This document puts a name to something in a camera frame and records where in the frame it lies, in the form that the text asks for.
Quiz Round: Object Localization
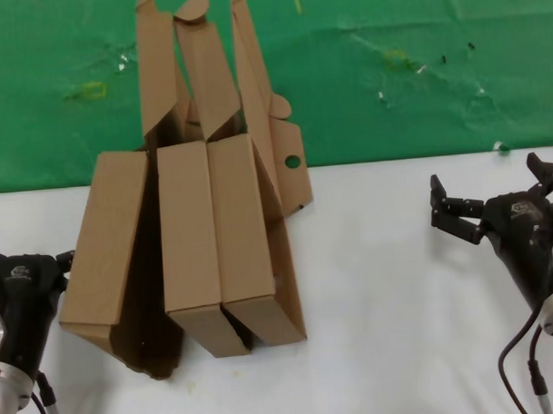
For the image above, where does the upright brown cardboard flap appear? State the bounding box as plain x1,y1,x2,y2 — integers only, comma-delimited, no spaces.
172,0,244,143
134,0,187,143
230,0,287,219

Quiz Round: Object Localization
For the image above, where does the green table cloth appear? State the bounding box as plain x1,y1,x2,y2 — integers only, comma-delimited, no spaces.
0,0,553,196

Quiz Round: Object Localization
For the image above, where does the plain brown paper box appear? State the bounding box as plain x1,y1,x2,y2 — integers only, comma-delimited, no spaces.
205,132,308,350
156,139,253,360

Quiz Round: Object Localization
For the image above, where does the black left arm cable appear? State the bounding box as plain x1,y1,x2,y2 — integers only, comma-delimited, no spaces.
30,368,66,414

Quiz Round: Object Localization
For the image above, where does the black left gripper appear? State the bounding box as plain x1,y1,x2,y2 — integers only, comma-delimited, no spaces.
0,217,80,378

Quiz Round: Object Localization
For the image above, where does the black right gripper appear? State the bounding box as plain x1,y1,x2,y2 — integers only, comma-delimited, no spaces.
428,151,553,312

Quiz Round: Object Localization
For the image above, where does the large open cardboard carton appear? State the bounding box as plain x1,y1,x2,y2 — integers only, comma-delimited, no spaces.
102,94,321,382

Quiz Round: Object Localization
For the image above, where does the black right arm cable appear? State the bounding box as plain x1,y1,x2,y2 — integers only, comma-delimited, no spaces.
497,306,549,414
528,327,553,414

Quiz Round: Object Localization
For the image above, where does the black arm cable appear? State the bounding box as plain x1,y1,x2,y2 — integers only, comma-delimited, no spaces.
497,306,549,414
30,368,66,414
528,327,553,414

